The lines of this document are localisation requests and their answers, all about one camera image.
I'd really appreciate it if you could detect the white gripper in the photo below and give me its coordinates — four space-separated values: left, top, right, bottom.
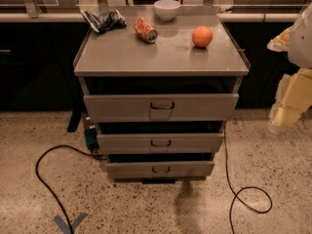
267 27 312 134

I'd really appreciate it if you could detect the grey top drawer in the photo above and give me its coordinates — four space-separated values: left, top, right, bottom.
84 94 239 123

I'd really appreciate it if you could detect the grey drawer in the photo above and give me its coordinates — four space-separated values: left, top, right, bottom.
106 161 215 179
97 134 223 154
84 94 239 123

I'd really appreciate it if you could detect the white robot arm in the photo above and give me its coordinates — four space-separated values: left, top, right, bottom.
267 4 312 134

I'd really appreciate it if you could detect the grey metal drawer cabinet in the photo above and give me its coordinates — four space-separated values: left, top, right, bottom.
72 5 252 184

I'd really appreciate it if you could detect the grey middle drawer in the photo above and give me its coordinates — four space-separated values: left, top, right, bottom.
97 134 223 154

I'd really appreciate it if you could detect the grey bottom drawer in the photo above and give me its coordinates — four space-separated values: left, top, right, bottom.
106 161 215 179

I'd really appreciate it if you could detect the orange fruit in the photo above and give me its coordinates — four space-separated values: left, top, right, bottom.
192 26 213 48

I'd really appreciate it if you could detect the white ceramic bowl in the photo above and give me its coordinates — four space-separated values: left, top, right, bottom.
154 0 180 20

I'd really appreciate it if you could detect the crushed orange soda can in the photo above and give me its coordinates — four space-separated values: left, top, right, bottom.
134 18 158 44

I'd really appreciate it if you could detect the crumpled blue chip bag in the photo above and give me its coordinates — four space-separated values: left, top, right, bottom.
80 10 127 33

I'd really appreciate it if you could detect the blue power adapter box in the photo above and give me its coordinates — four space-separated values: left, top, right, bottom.
84 128 98 151

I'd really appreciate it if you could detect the blue tape floor mark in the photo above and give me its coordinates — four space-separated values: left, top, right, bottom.
54 213 89 234

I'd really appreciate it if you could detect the black cable right floor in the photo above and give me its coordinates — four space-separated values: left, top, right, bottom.
222 127 274 234

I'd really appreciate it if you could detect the black cable floor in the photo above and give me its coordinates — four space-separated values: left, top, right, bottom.
222 127 274 234
34 144 107 234

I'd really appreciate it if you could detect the black cable left floor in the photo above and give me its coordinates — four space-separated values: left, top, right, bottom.
34 144 107 234

